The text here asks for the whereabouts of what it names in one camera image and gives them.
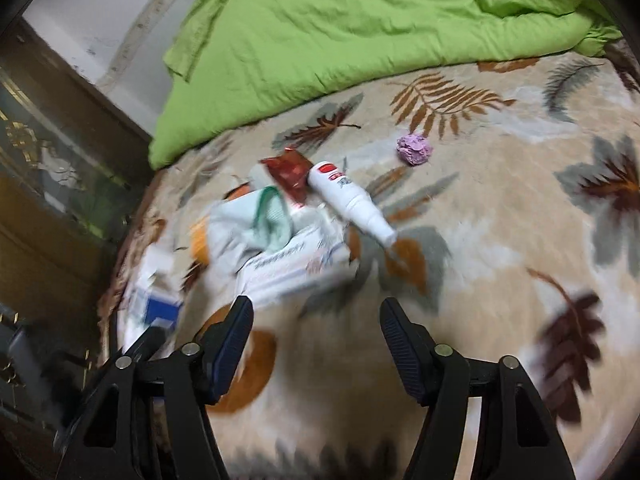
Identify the blue white carton box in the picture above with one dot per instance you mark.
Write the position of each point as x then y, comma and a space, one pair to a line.
154, 299

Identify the leaf pattern bed blanket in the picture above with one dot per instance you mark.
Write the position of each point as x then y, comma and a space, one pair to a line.
519, 236

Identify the white barcode medicine box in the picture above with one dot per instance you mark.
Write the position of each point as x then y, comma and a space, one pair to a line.
316, 259

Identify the dark red snack wrapper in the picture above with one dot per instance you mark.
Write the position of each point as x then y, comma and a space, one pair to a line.
290, 170

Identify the orange medicine box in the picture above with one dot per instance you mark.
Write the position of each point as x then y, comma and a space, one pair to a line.
198, 242

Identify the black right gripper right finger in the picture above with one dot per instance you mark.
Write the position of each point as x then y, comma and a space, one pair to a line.
412, 350

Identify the green quilt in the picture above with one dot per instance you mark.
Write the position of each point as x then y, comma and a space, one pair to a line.
234, 62

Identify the purple crumpled paper ball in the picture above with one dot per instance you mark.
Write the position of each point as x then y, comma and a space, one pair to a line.
414, 149

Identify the white spray bottle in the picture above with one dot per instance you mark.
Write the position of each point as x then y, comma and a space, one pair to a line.
350, 201

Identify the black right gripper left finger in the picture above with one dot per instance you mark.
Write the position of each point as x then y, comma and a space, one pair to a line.
223, 344

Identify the white cotton glove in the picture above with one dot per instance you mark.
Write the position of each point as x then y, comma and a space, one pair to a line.
240, 229

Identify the wooden glass door cabinet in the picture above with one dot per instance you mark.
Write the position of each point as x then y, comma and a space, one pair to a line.
73, 172

